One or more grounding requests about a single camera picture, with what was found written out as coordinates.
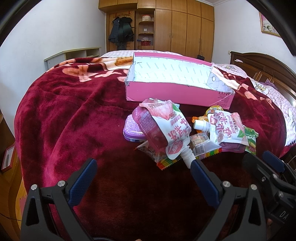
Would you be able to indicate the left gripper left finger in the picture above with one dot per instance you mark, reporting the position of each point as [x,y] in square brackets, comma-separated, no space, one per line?
[38,222]

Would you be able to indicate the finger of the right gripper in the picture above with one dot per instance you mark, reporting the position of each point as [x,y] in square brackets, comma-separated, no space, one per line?
[285,171]
[259,170]

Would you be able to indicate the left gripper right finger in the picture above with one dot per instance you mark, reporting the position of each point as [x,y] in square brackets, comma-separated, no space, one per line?
[222,195]

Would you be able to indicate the green pea snack packet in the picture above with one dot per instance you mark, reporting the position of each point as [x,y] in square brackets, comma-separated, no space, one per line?
[251,136]

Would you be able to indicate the pink jelly pouch small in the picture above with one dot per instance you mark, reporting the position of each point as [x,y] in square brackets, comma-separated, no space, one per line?
[225,129]

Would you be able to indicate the rainbow edged clear snack bag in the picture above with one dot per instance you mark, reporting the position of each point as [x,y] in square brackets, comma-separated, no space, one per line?
[200,147]

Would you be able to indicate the yellow jelly cup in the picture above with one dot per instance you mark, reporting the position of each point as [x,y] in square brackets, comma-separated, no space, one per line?
[208,111]

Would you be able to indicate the pink jelly pouch large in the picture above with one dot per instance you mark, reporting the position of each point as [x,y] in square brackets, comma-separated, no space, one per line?
[164,126]

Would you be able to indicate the purple candy tin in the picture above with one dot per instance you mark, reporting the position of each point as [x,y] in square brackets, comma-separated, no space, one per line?
[132,132]

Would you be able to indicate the wooden headboard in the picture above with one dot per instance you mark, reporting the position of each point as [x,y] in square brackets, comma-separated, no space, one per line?
[262,67]

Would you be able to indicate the black bag by wardrobe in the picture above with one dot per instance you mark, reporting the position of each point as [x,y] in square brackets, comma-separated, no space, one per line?
[200,57]

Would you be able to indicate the red floral blanket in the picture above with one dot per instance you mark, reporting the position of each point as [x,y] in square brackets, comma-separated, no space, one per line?
[76,111]

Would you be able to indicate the pink cardboard box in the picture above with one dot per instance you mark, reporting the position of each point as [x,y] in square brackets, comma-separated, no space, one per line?
[183,80]

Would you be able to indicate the framed wedding photo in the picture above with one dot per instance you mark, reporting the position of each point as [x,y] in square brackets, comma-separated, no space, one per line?
[267,27]

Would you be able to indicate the wooden wardrobe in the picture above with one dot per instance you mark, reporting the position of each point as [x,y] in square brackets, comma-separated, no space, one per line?
[183,27]

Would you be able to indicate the red box on shelf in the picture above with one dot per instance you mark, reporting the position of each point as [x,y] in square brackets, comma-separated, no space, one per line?
[145,41]

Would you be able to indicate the low beige shelf unit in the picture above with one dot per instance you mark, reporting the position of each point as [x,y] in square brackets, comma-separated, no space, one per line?
[57,58]

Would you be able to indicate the dark hanging jacket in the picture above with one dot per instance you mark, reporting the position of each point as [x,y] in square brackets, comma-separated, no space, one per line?
[121,32]

